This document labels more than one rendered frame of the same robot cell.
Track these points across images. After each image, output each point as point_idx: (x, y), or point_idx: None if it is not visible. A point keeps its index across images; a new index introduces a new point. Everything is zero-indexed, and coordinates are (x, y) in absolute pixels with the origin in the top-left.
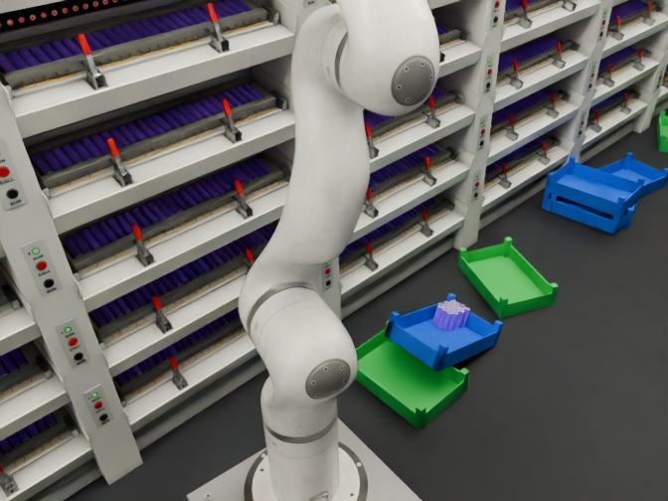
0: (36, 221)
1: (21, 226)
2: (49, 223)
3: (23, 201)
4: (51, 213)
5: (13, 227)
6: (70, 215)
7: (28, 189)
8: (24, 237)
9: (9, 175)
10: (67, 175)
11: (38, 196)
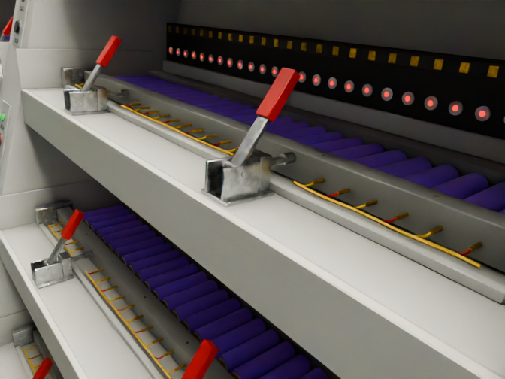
0: (16, 80)
1: (10, 75)
2: (17, 92)
3: (18, 43)
4: (19, 77)
5: (9, 71)
6: (28, 99)
7: (25, 31)
8: (7, 92)
9: (24, 2)
10: (97, 80)
11: (25, 47)
